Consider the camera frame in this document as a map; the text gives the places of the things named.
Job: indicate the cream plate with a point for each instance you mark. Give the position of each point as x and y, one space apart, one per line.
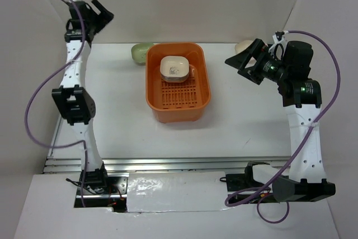
242 46
174 67

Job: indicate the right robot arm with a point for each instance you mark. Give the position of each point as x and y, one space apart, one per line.
289 67

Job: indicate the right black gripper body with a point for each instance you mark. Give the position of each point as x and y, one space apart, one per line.
271 68

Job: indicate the orange plastic bin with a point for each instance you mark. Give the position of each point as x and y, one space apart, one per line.
176 102

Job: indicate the aluminium rail frame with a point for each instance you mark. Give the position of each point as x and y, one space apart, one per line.
243 122

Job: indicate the white sheet front cover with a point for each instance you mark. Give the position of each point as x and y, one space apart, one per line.
176 192

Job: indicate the green plate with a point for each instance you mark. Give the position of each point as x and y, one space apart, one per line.
139 53

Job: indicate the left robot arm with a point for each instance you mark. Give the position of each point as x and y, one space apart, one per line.
74 103

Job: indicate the pink-brown plate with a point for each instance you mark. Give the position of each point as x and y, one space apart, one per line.
174 80

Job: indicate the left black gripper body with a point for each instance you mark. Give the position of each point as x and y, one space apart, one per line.
93 17

